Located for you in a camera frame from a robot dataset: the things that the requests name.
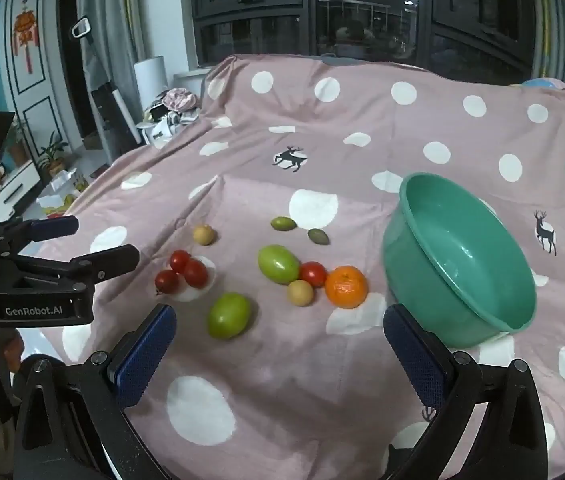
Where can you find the red wall ornament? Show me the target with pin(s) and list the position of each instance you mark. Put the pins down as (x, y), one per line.
(26, 25)

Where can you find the pink clothes pile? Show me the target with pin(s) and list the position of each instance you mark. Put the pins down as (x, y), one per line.
(180, 99)

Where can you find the white leaning board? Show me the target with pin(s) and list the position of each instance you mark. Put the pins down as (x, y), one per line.
(125, 115)

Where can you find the green plastic basin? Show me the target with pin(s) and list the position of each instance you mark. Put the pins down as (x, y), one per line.
(462, 260)

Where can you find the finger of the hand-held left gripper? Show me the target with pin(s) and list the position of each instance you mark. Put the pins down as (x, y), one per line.
(112, 259)
(55, 226)

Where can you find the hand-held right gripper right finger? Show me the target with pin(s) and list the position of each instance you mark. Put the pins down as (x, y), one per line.
(412, 355)

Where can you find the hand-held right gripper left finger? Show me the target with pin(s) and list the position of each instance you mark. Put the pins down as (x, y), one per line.
(145, 355)

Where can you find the dark framed window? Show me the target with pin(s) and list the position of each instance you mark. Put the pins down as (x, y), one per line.
(262, 25)

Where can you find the red cherry tomato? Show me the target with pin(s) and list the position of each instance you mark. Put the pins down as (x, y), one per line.
(180, 260)
(166, 282)
(312, 273)
(197, 274)

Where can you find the small yellow round fruit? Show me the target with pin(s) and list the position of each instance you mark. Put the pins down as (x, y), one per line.
(299, 292)
(204, 234)

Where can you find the white television cabinet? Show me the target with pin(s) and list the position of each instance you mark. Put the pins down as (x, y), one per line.
(15, 190)

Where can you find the white cylinder appliance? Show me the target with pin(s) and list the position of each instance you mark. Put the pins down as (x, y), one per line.
(150, 85)

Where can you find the orange mandarin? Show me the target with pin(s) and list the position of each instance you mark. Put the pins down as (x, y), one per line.
(345, 286)

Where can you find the pink polka-dot blanket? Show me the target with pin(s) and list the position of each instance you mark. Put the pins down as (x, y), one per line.
(262, 360)

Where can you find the green olive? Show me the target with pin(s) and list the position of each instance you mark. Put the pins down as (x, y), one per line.
(283, 223)
(318, 235)

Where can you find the potted plant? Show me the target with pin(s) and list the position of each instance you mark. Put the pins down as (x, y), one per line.
(16, 142)
(52, 152)

